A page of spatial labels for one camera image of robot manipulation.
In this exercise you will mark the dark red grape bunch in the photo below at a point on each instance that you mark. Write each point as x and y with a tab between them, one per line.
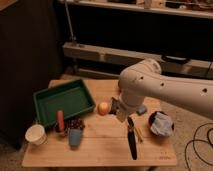
76	124

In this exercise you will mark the orange round fruit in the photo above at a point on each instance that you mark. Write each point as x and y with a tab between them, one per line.
103	108

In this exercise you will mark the green plastic tray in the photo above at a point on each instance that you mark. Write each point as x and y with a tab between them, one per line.
73	98

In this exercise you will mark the blue plastic cup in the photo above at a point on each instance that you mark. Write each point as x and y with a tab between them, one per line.
74	137

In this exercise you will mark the black handle on shelf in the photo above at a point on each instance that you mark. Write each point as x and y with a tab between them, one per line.
175	59

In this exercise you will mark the red carrot toy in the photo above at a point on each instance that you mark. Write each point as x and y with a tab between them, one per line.
60	119

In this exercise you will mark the blue sponge block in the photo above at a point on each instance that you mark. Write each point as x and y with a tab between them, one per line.
141	110

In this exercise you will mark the metal pole stand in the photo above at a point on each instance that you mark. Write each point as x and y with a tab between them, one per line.
72	37

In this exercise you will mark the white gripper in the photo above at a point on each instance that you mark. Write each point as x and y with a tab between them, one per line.
122	112

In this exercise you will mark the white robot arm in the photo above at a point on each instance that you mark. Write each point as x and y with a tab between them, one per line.
144	79

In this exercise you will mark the black handled brush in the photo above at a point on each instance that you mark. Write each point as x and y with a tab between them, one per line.
114	110

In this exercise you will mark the wooden tongs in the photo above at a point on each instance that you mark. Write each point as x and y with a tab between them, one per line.
140	139

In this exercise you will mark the white paper cup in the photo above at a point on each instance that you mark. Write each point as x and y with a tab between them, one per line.
36	134

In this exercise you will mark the black bowl with cloth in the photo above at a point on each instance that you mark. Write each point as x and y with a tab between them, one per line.
161	124

